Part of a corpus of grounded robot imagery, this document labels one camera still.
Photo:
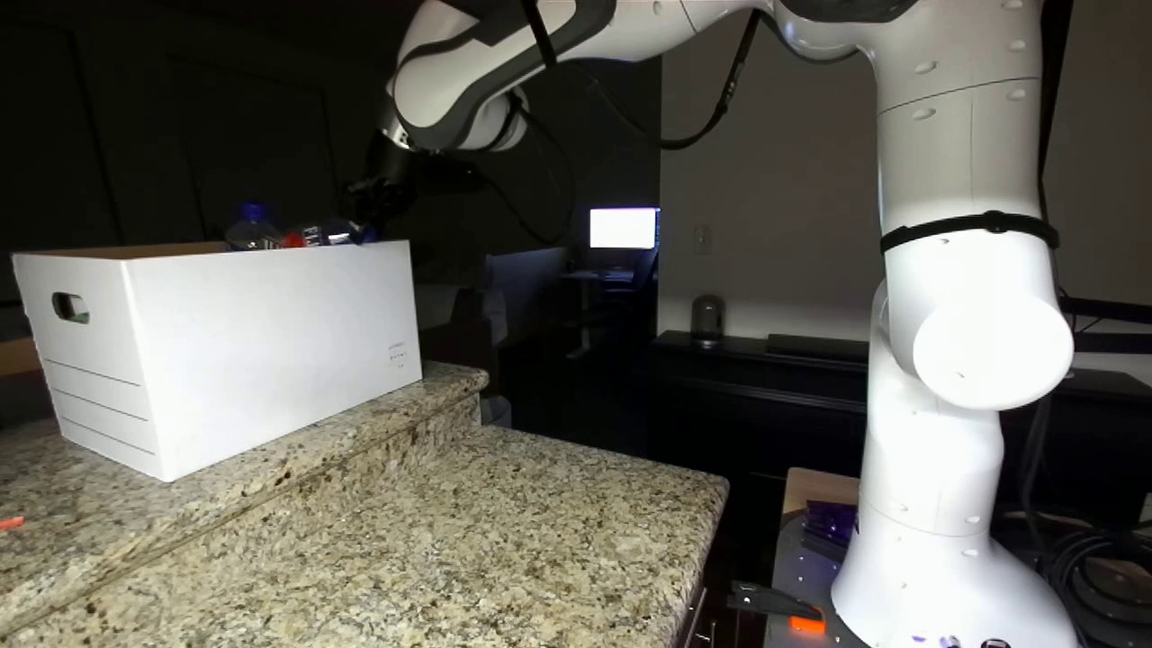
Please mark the black low cabinet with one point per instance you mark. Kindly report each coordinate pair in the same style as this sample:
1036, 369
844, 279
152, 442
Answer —
769, 408

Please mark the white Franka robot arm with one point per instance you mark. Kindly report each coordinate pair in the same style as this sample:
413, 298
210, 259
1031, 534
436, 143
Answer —
958, 335

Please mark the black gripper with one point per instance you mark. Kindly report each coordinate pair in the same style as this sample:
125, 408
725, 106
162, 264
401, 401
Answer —
420, 185

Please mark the open laptop lit screen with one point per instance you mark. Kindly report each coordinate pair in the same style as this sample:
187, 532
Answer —
619, 227

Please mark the small dark speaker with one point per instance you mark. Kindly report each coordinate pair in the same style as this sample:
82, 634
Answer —
706, 323

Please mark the white cardboard box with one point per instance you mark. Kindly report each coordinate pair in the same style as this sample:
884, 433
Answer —
252, 346

